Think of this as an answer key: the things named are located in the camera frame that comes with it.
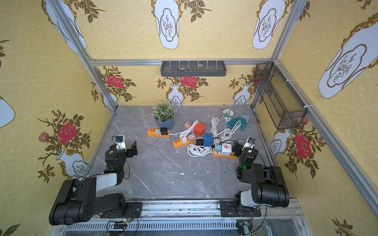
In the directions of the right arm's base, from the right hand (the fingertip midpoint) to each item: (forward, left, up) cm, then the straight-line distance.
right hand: (241, 142), depth 91 cm
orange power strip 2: (+1, +40, -5) cm, 40 cm away
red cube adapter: (+9, +26, +1) cm, 27 cm away
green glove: (+18, +3, -3) cm, 19 cm away
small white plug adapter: (+1, +36, -1) cm, 36 cm away
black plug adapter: (+7, +50, 0) cm, 50 cm away
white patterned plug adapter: (-6, +10, +1) cm, 12 cm away
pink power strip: (+16, +35, -4) cm, 38 cm away
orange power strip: (+8, +56, -4) cm, 57 cm away
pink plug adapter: (+3, +31, 0) cm, 31 cm away
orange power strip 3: (-8, +6, -4) cm, 11 cm away
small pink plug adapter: (0, +15, 0) cm, 15 cm away
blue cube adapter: (0, +21, +1) cm, 21 cm away
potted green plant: (+15, +50, +8) cm, 53 cm away
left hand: (-4, +71, +4) cm, 71 cm away
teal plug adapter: (-4, +15, 0) cm, 15 cm away
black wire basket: (+8, -14, +27) cm, 31 cm away
